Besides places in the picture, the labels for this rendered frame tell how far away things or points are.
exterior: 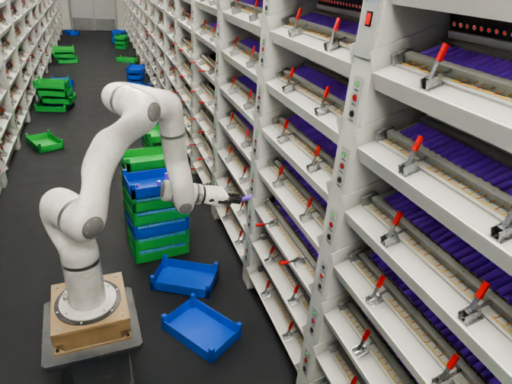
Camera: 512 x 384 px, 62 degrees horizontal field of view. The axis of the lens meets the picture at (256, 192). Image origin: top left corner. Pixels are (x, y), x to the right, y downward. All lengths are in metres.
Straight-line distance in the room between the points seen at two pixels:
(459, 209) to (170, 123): 0.97
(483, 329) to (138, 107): 1.03
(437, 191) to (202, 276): 1.57
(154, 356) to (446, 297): 1.29
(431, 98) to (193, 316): 1.51
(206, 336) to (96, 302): 0.60
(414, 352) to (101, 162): 0.99
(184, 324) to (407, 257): 1.24
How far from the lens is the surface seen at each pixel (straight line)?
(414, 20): 1.13
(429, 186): 0.97
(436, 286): 1.01
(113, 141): 1.35
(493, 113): 0.85
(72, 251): 1.45
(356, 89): 1.14
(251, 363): 1.91
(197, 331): 2.01
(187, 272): 2.32
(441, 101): 0.91
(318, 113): 1.34
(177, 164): 1.57
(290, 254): 1.66
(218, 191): 1.73
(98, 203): 1.34
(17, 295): 2.36
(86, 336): 1.58
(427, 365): 1.11
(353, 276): 1.29
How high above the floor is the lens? 1.45
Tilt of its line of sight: 27 degrees down
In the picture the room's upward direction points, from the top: 5 degrees clockwise
